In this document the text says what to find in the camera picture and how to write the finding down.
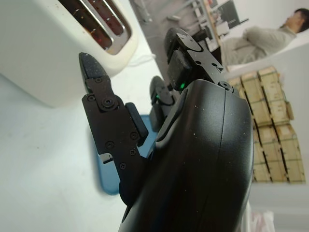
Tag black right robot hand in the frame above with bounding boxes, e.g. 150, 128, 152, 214
78, 27, 254, 232

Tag person beige jacket black trousers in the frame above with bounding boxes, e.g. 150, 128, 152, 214
221, 8, 309, 66

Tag cream two-slot toaster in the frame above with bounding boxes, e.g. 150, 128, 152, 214
0, 0, 139, 109

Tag wooden crate stack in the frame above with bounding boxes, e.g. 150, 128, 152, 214
225, 66, 308, 185

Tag blue plastic tray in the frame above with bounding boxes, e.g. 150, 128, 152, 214
97, 113, 158, 197

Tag translucent plastic bag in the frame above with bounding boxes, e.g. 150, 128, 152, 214
250, 209, 276, 232

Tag white toaster power cord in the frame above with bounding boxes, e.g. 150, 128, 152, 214
129, 54, 157, 68

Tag grey metal table frame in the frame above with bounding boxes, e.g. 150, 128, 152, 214
141, 0, 249, 53

